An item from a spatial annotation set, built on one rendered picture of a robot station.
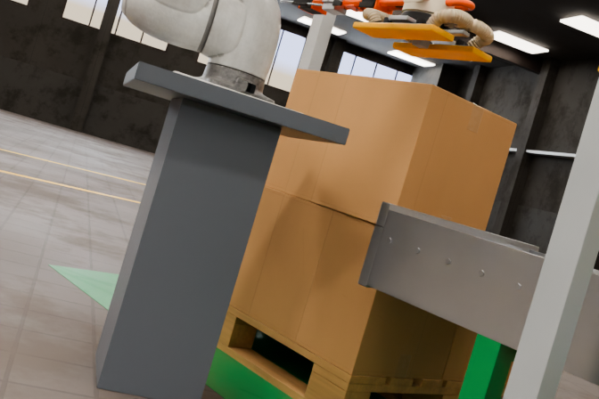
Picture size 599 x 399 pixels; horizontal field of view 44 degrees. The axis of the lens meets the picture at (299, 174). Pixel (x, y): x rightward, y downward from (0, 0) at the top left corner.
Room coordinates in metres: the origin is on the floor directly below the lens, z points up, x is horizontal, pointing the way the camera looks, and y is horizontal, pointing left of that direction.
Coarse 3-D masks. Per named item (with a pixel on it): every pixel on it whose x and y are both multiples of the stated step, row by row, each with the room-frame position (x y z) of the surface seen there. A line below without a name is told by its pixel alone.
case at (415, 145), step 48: (336, 96) 2.24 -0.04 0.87; (384, 96) 2.08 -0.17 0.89; (432, 96) 1.96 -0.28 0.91; (288, 144) 2.36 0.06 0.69; (336, 144) 2.19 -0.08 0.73; (384, 144) 2.04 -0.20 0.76; (432, 144) 2.00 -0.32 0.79; (480, 144) 2.12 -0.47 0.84; (288, 192) 2.31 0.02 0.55; (336, 192) 2.14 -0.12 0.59; (384, 192) 2.00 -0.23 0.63; (432, 192) 2.03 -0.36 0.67; (480, 192) 2.16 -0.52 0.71
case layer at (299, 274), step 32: (256, 224) 2.38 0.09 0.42; (288, 224) 2.27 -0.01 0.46; (320, 224) 2.17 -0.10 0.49; (352, 224) 2.07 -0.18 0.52; (256, 256) 2.35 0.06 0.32; (288, 256) 2.24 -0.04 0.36; (320, 256) 2.14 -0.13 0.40; (352, 256) 2.05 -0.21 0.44; (256, 288) 2.32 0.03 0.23; (288, 288) 2.21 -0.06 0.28; (320, 288) 2.11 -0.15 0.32; (352, 288) 2.02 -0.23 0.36; (288, 320) 2.18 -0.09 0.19; (320, 320) 2.08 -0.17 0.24; (352, 320) 2.00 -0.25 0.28; (384, 320) 2.00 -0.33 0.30; (416, 320) 2.09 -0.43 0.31; (320, 352) 2.06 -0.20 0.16; (352, 352) 1.97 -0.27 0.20; (384, 352) 2.02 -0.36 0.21; (416, 352) 2.11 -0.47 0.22; (448, 352) 2.21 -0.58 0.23
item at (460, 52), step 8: (456, 40) 2.30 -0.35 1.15; (400, 48) 2.44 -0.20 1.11; (408, 48) 2.41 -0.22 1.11; (416, 48) 2.38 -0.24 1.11; (432, 48) 2.32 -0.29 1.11; (440, 48) 2.30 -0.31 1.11; (448, 48) 2.27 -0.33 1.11; (456, 48) 2.25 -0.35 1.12; (464, 48) 2.22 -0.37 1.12; (472, 48) 2.20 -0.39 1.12; (416, 56) 2.49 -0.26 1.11; (424, 56) 2.46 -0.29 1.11; (432, 56) 2.42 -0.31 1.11; (440, 56) 2.38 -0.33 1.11; (448, 56) 2.35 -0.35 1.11; (456, 56) 2.31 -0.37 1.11; (464, 56) 2.28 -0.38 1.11; (472, 56) 2.25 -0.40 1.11; (480, 56) 2.23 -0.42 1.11; (488, 56) 2.25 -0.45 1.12
